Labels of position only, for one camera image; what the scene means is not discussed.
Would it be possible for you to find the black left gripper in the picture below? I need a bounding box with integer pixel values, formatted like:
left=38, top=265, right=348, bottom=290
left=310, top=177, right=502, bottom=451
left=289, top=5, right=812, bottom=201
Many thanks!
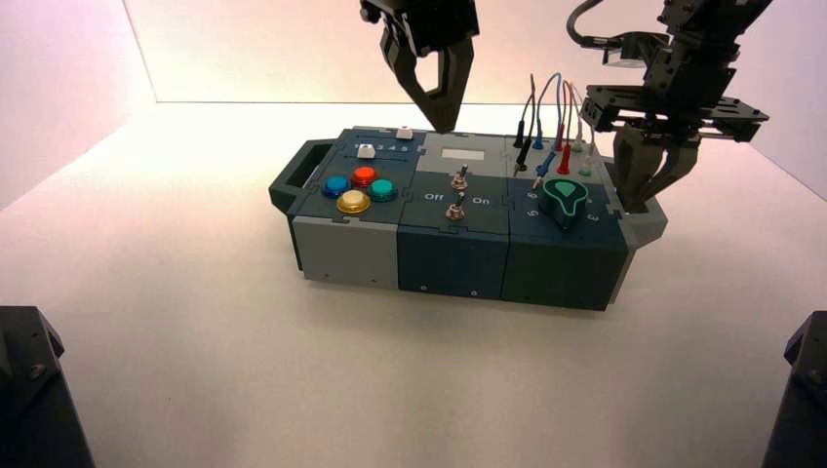
left=359, top=0, right=481, bottom=135

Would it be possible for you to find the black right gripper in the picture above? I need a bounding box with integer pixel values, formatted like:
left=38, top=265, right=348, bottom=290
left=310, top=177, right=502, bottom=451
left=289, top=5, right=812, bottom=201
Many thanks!
left=579, top=38, right=770, bottom=215

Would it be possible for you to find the dark green grey control box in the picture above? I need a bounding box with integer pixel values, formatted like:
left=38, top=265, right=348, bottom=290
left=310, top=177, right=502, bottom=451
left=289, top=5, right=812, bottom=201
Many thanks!
left=268, top=126, right=669, bottom=313

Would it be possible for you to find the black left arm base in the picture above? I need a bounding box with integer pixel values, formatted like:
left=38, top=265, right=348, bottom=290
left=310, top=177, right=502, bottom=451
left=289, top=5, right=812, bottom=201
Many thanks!
left=0, top=305, right=95, bottom=468

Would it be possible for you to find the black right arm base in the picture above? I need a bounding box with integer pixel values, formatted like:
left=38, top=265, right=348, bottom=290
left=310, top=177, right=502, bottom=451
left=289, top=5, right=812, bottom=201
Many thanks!
left=762, top=311, right=827, bottom=468

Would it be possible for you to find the green rotary knob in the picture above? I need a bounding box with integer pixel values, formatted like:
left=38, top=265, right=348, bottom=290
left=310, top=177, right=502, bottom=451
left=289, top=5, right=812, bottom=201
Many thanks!
left=537, top=177, right=590, bottom=231

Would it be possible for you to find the teal round push button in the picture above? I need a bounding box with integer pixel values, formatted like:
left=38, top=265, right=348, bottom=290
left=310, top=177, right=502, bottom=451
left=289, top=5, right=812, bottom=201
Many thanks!
left=367, top=178, right=399, bottom=204

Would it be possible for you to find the blue round push button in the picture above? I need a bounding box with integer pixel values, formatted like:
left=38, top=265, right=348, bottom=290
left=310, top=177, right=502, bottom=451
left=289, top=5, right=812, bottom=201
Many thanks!
left=321, top=175, right=353, bottom=200

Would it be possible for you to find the yellow round push button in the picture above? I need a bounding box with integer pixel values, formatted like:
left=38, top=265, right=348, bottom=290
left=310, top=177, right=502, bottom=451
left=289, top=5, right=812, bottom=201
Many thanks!
left=335, top=189, right=373, bottom=216

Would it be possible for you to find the white jumper cable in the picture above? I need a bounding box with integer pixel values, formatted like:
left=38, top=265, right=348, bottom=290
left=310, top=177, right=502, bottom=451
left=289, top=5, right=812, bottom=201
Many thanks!
left=568, top=81, right=599, bottom=177

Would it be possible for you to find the red jumper cable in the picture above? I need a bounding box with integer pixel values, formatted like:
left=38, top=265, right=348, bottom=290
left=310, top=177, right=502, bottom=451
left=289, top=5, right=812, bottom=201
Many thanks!
left=553, top=79, right=576, bottom=176

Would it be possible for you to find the blue jumper cable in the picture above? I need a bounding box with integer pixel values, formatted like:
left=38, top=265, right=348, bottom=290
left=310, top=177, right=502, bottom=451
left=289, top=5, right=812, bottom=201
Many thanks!
left=531, top=72, right=565, bottom=190

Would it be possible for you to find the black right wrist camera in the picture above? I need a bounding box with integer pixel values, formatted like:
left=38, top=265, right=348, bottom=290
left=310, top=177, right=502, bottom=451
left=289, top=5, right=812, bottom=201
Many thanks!
left=597, top=32, right=673, bottom=71

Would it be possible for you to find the black jumper cable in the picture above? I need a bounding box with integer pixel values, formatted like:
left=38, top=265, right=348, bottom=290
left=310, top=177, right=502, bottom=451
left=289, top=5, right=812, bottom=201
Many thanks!
left=512, top=72, right=538, bottom=178

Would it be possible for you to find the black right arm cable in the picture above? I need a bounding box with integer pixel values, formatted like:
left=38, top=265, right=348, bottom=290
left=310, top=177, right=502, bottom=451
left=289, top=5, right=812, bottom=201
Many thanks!
left=566, top=0, right=623, bottom=51

